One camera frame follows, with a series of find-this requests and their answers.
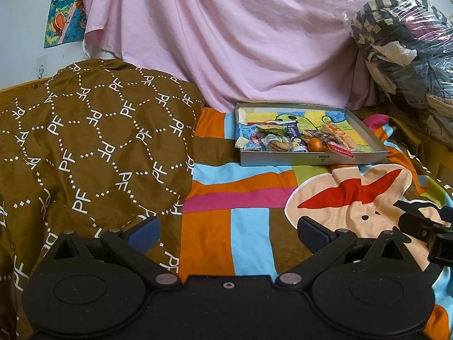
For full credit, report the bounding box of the dark blue bar packet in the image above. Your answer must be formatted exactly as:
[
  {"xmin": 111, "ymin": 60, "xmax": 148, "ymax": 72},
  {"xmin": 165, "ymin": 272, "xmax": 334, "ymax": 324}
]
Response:
[{"xmin": 285, "ymin": 123, "xmax": 307, "ymax": 153}]

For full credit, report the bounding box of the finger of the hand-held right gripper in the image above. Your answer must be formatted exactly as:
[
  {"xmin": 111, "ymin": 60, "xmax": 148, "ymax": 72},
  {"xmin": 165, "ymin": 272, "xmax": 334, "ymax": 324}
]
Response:
[{"xmin": 398, "ymin": 205, "xmax": 448, "ymax": 247}]

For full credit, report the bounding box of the cartoon wall poster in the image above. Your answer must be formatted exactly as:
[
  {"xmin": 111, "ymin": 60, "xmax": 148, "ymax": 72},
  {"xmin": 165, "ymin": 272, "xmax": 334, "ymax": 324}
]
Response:
[{"xmin": 44, "ymin": 0, "xmax": 89, "ymax": 48}]

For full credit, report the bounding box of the pink cloth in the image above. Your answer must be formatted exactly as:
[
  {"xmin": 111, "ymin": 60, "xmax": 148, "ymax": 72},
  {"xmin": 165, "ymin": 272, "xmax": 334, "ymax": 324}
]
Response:
[{"xmin": 81, "ymin": 0, "xmax": 425, "ymax": 114}]

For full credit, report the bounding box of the light blue snack packet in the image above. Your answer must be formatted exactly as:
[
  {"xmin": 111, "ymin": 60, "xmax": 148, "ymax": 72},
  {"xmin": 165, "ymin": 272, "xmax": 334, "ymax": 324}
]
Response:
[{"xmin": 239, "ymin": 124, "xmax": 264, "ymax": 149}]

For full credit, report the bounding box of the clear bag of clothes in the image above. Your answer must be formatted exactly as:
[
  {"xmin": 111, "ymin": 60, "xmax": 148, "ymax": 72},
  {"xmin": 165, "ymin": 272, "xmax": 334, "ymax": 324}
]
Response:
[{"xmin": 304, "ymin": 0, "xmax": 453, "ymax": 146}]

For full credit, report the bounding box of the colourful cartoon blanket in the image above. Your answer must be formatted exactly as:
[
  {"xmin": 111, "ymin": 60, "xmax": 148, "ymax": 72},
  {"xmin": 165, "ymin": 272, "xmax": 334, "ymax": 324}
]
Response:
[{"xmin": 177, "ymin": 106, "xmax": 453, "ymax": 340}]

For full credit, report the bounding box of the green yellow snack packet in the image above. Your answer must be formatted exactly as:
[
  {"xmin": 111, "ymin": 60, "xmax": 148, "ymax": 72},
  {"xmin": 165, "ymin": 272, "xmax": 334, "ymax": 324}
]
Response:
[{"xmin": 258, "ymin": 123, "xmax": 289, "ymax": 134}]

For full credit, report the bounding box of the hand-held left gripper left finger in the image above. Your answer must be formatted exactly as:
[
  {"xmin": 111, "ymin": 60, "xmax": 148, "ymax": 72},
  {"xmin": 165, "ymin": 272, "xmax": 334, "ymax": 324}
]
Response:
[{"xmin": 46, "ymin": 217, "xmax": 182, "ymax": 289}]

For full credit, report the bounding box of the brown patterned pillow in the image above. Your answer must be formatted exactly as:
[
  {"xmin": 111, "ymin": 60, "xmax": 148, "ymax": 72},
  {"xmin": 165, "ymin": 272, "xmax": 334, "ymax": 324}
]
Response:
[{"xmin": 0, "ymin": 59, "xmax": 205, "ymax": 340}]

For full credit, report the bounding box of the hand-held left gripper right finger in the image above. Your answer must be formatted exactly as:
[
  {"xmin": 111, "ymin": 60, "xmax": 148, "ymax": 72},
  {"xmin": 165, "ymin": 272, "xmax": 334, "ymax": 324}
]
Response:
[{"xmin": 276, "ymin": 217, "xmax": 409, "ymax": 288}]

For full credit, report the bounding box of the clear nut packet red end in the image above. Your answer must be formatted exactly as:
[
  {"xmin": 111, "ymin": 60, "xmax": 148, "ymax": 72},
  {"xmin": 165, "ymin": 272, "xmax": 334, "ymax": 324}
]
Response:
[{"xmin": 311, "ymin": 129, "xmax": 354, "ymax": 160}]

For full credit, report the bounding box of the wooden headboard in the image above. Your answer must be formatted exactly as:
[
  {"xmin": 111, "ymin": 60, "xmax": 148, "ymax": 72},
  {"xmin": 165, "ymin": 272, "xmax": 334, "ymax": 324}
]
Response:
[{"xmin": 0, "ymin": 79, "xmax": 54, "ymax": 94}]

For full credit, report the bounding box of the grey tray with cartoon lining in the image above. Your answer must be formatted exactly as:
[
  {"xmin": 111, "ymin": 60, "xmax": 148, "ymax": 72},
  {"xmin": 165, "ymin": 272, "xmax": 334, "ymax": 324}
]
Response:
[{"xmin": 235, "ymin": 102, "xmax": 389, "ymax": 167}]

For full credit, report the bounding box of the clear cookie packet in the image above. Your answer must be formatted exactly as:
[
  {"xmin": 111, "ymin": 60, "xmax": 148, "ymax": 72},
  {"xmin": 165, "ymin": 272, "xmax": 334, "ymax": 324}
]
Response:
[{"xmin": 260, "ymin": 133, "xmax": 292, "ymax": 152}]

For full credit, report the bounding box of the clear orange cereal bar packet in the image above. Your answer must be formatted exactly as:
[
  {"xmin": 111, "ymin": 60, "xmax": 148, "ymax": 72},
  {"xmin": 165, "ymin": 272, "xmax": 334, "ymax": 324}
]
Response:
[{"xmin": 322, "ymin": 122, "xmax": 359, "ymax": 151}]

